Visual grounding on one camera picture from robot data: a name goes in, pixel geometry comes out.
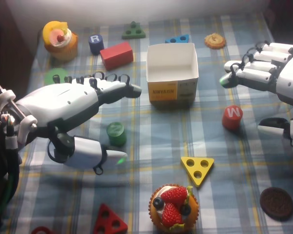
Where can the blue plaid table cloth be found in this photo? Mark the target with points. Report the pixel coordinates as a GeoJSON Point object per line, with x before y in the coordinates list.
{"type": "Point", "coordinates": [146, 136]}

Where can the white and yellow paper box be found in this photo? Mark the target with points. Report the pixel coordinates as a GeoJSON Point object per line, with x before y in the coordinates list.
{"type": "Point", "coordinates": [172, 80]}

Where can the green cylinder block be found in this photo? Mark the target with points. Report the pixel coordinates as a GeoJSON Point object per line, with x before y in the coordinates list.
{"type": "Point", "coordinates": [116, 134]}

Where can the yellow triangle block with holes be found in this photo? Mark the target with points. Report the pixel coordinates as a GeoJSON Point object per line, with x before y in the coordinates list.
{"type": "Point", "coordinates": [197, 170]}

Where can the blue cylinder with letter R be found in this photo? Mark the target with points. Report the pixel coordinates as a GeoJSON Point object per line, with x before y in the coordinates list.
{"type": "Point", "coordinates": [96, 44]}

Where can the blue triangle block with holes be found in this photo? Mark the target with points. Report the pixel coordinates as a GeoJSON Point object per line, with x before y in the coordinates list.
{"type": "Point", "coordinates": [178, 39]}

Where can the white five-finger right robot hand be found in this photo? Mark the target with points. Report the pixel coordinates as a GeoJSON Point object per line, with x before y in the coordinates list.
{"type": "Point", "coordinates": [290, 75]}

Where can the flat green disc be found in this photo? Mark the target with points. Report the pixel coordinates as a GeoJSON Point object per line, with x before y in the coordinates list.
{"type": "Point", "coordinates": [55, 74]}

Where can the red triangle block with holes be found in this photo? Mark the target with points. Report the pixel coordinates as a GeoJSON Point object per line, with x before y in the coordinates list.
{"type": "Point", "coordinates": [110, 221]}

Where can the dark chocolate sandwich cookie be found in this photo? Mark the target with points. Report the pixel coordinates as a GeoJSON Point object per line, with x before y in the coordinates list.
{"type": "Point", "coordinates": [276, 202]}

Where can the toy cupcake with orange fruit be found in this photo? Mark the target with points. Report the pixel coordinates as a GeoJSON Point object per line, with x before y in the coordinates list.
{"type": "Point", "coordinates": [61, 41]}

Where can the red cylinder with letter M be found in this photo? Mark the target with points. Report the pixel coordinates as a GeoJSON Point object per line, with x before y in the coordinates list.
{"type": "Point", "coordinates": [232, 117]}

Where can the toy strawberry tart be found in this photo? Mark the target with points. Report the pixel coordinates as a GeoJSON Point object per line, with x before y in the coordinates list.
{"type": "Point", "coordinates": [173, 207]}

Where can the red rectangular wooden block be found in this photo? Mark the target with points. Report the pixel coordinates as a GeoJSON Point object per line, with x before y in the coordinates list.
{"type": "Point", "coordinates": [116, 55]}

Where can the yellow round biscuit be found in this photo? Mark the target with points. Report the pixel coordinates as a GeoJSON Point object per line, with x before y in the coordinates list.
{"type": "Point", "coordinates": [215, 41]}

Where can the green triangle block with holes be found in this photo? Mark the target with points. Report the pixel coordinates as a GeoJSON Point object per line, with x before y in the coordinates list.
{"type": "Point", "coordinates": [133, 31]}

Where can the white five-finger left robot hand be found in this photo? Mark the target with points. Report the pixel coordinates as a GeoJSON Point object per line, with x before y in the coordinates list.
{"type": "Point", "coordinates": [61, 100]}

